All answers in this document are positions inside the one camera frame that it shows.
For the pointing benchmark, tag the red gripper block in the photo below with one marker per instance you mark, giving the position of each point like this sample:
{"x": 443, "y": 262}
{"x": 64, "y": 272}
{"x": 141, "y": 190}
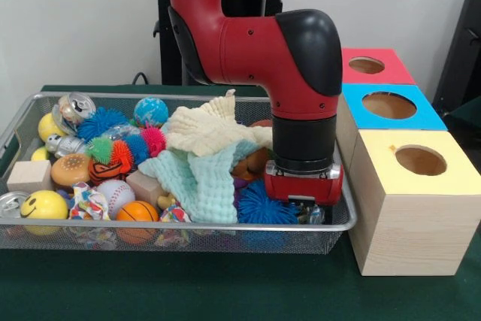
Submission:
{"x": 304, "y": 185}

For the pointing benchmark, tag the mint waffle cloth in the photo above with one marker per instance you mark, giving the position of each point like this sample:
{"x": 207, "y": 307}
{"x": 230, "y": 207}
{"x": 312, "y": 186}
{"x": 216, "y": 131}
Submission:
{"x": 210, "y": 193}

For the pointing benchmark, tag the plain wooden cube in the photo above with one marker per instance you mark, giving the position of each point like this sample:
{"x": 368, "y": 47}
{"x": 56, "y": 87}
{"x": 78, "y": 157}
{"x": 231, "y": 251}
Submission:
{"x": 28, "y": 176}

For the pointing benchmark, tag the small orange basketball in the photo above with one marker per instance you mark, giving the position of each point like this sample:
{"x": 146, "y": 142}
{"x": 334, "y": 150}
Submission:
{"x": 137, "y": 211}

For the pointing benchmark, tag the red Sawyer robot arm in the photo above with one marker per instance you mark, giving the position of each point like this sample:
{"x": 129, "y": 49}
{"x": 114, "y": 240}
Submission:
{"x": 263, "y": 50}

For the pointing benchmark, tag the small white baseball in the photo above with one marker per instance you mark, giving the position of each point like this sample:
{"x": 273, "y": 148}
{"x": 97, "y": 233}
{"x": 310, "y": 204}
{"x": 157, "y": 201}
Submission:
{"x": 114, "y": 195}

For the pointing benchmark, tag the blue green globe ball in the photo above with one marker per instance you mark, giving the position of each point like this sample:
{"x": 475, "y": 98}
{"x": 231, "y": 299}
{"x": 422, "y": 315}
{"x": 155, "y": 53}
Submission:
{"x": 150, "y": 110}

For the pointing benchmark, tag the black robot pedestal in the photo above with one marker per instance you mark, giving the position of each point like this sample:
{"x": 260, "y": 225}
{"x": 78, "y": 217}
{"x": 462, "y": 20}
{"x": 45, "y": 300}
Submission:
{"x": 165, "y": 54}

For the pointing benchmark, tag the blue furry monster toy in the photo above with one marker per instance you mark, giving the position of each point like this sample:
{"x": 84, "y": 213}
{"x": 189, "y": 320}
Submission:
{"x": 263, "y": 206}

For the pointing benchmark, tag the blue spiky rubber ball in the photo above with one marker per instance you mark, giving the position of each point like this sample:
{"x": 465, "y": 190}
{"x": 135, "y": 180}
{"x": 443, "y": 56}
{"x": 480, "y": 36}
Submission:
{"x": 101, "y": 122}

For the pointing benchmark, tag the yellow smiley ball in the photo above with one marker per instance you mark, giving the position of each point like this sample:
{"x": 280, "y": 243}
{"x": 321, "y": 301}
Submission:
{"x": 43, "y": 204}

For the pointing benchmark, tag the cream waffle cloth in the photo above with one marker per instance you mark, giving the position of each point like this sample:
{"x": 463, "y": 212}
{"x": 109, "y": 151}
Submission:
{"x": 210, "y": 125}

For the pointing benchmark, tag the toy hamburger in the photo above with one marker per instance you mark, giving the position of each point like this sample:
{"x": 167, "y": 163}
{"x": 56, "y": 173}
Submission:
{"x": 69, "y": 168}

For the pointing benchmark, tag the dark green side table cloth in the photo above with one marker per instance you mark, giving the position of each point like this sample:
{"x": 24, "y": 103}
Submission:
{"x": 464, "y": 125}

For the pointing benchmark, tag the wooden box with three holes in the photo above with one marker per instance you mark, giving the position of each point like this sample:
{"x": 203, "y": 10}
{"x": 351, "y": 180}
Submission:
{"x": 413, "y": 223}

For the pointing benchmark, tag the clear packet of blue sweets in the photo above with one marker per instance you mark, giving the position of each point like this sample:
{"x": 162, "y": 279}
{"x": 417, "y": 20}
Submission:
{"x": 311, "y": 214}

